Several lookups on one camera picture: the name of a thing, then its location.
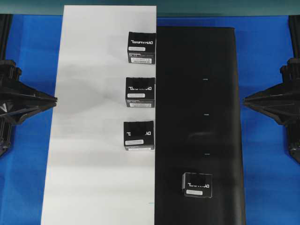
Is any black dynamixel box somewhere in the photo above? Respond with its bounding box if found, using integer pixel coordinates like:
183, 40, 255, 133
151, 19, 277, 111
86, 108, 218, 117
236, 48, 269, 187
123, 121, 155, 151
127, 31, 156, 64
125, 77, 156, 108
181, 172, 213, 198

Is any black base board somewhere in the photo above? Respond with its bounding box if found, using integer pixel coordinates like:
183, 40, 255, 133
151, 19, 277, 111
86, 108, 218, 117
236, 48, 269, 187
154, 26, 246, 225

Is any blue table cloth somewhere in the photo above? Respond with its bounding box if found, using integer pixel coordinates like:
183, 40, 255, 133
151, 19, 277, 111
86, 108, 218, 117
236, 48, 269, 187
0, 15, 300, 225

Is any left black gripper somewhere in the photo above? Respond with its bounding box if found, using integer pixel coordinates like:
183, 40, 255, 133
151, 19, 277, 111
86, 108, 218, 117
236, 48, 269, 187
0, 60, 58, 124

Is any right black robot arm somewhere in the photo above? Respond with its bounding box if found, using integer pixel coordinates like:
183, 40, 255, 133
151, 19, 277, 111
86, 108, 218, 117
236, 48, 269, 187
243, 15, 300, 126

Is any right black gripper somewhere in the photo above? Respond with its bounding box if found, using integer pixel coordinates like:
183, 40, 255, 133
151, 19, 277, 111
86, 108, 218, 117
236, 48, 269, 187
242, 58, 300, 126

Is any white base board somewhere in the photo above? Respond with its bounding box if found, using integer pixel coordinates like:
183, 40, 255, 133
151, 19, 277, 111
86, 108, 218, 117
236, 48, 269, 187
41, 6, 157, 225

